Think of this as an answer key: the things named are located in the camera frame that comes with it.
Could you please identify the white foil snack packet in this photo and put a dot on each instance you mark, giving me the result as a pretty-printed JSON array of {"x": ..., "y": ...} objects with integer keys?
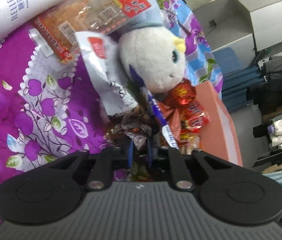
[{"x": 100, "y": 75}]

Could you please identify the pink cardboard box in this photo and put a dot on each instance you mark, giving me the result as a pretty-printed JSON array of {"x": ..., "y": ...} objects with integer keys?
[{"x": 218, "y": 120}]

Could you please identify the clear bread packet red label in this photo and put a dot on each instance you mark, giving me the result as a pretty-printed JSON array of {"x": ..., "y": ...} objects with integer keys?
[{"x": 80, "y": 12}]

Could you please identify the brown red foil packet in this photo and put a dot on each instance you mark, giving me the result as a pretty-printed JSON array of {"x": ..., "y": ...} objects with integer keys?
[{"x": 170, "y": 113}]

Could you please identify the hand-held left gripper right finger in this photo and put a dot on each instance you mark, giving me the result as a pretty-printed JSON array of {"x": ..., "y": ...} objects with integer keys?
[{"x": 150, "y": 153}]

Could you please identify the red foil candy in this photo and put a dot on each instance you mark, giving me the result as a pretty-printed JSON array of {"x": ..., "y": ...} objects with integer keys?
[{"x": 184, "y": 93}]

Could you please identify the white lotion bottle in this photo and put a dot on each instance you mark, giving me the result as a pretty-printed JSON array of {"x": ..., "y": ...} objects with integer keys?
[{"x": 18, "y": 7}]

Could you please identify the purple floral bedsheet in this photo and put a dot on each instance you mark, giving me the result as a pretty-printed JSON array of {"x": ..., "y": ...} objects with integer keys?
[{"x": 30, "y": 105}]

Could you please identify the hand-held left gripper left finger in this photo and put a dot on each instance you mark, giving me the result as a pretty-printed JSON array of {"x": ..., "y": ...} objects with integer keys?
[{"x": 131, "y": 153}]

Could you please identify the dark foil snack packet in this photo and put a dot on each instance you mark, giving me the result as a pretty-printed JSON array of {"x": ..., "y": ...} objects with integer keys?
[{"x": 131, "y": 125}]

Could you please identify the blue rolled mats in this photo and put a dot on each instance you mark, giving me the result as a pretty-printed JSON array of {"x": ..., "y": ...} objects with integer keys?
[{"x": 243, "y": 85}]

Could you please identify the red snack packet white lettering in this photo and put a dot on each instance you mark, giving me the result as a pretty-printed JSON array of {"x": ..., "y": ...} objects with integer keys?
[{"x": 196, "y": 115}]

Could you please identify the golden clear snack packet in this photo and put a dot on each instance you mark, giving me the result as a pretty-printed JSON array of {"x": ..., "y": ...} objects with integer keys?
[{"x": 190, "y": 142}]

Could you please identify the grey cabinet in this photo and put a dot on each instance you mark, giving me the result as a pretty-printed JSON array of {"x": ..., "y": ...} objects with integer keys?
[{"x": 268, "y": 10}]

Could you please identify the white plush toy blue hat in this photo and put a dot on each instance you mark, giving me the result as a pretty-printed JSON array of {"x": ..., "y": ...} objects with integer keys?
[{"x": 151, "y": 57}]

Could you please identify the blue white snack packet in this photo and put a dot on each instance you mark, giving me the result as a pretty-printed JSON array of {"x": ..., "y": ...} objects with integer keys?
[{"x": 168, "y": 133}]

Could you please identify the blue cushion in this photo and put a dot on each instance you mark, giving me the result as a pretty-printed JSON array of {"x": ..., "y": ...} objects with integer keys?
[{"x": 227, "y": 58}]

